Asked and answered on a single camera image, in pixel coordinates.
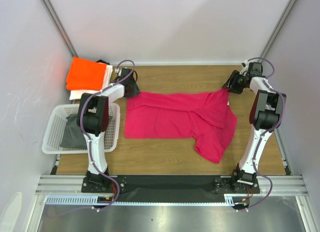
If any pink t shirt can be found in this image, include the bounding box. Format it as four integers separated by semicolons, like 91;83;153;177
124;89;237;163

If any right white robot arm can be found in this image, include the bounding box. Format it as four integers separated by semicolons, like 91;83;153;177
222;58;286;193

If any grey t shirt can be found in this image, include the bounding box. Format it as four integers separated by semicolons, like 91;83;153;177
60;114;87;149

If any white folded t shirt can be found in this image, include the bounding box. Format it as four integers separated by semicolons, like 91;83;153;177
69;63;113;100

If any white cable duct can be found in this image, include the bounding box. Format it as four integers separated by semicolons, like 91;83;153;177
45;194;251;207

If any black folded t shirt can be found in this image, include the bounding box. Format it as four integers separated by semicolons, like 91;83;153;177
96;59;110;65

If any orange folded t shirt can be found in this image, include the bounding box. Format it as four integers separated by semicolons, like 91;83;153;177
66;57;107;91

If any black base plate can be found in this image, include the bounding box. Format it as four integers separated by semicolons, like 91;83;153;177
82;174;261;204

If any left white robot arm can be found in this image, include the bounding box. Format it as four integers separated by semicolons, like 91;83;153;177
76;68;140;193

